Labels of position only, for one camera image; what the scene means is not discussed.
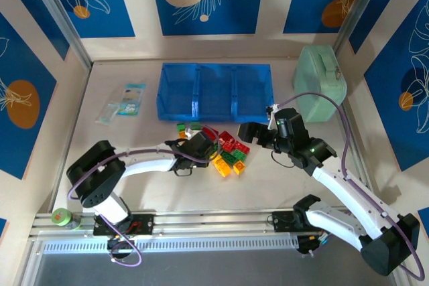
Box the blue plastic bin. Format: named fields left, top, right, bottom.
left=231, top=64, right=275, bottom=123
left=156, top=62, right=201, bottom=122
left=192, top=64, right=239, bottom=123

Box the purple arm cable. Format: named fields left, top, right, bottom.
left=68, top=125, right=221, bottom=268
left=274, top=92, right=424, bottom=281

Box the mint green zip case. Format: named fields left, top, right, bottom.
left=292, top=44, right=348, bottom=123

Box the aluminium corner post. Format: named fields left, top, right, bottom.
left=23, top=0, right=93, bottom=69
left=334, top=0, right=393, bottom=62

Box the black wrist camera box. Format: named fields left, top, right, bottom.
left=275, top=107, right=304, bottom=138
left=182, top=131, right=216, bottom=157

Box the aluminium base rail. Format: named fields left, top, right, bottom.
left=29, top=210, right=400, bottom=240

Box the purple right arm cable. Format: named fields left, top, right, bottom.
left=274, top=92, right=424, bottom=281

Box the aluminium side rail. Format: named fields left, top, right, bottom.
left=338, top=103, right=373, bottom=196

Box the green lidded jar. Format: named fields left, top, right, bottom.
left=51, top=208, right=82, bottom=231

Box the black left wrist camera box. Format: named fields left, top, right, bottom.
left=182, top=131, right=216, bottom=157

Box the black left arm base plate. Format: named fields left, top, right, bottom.
left=93, top=214, right=155, bottom=236

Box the white slotted cable duct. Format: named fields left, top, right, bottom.
left=42, top=236, right=300, bottom=254

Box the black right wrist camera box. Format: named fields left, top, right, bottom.
left=275, top=107, right=304, bottom=138

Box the clear plastic packet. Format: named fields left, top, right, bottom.
left=95, top=101, right=121, bottom=126
left=115, top=82, right=147, bottom=117

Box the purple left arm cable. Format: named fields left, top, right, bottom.
left=68, top=125, right=221, bottom=268

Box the black right gripper cable loop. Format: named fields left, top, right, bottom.
left=270, top=150, right=296, bottom=169

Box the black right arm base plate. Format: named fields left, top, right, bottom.
left=271, top=210, right=332, bottom=233

